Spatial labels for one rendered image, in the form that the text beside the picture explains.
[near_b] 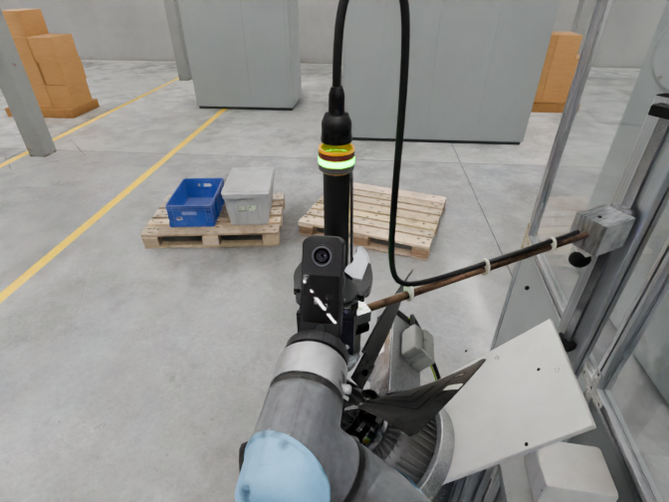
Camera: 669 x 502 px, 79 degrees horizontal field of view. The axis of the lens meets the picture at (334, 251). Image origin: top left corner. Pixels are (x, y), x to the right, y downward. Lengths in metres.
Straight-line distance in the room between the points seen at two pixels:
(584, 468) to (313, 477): 1.02
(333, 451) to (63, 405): 2.55
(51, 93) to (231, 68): 3.07
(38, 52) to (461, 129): 6.80
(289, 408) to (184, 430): 2.11
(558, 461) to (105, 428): 2.15
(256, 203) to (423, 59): 3.33
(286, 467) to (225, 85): 7.81
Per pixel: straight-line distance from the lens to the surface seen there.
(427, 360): 1.15
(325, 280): 0.44
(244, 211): 3.66
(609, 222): 0.98
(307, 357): 0.41
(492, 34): 6.10
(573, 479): 1.27
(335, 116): 0.47
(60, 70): 8.63
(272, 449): 0.36
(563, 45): 8.51
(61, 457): 2.65
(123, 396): 2.74
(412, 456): 0.96
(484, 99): 6.23
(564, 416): 0.88
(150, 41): 14.17
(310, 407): 0.38
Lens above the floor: 1.98
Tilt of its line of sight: 34 degrees down
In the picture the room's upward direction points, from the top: straight up
